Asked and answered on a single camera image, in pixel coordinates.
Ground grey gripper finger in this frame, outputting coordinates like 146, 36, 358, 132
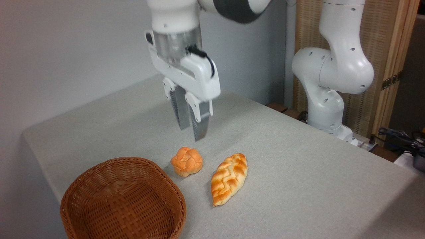
185, 92, 213, 142
162, 77, 191, 131

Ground brass screen hinge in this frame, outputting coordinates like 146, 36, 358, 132
381, 70, 403, 91

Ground bamboo folding screen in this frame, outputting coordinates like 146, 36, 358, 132
294, 0, 421, 144

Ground brown woven wicker basket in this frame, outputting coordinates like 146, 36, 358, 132
60, 157, 187, 239

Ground round knotted bread roll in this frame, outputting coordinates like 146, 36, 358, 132
170, 146, 203, 177

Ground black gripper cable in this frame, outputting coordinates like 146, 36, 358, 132
188, 46, 215, 78

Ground long braided bread loaf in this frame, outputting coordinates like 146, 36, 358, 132
211, 153, 248, 207

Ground wooden base board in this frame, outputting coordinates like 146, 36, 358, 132
266, 102, 310, 122

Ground black cable bundle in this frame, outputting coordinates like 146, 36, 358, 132
369, 127, 425, 157

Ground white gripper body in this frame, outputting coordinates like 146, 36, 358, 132
145, 31, 221, 102

